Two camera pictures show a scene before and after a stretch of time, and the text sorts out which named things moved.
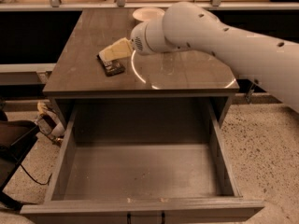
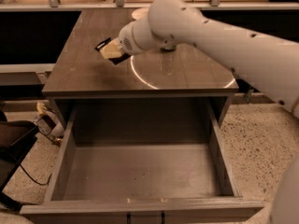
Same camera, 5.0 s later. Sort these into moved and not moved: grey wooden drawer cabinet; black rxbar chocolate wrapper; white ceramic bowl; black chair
Moved: black rxbar chocolate wrapper
Not moved: white ceramic bowl; black chair; grey wooden drawer cabinet
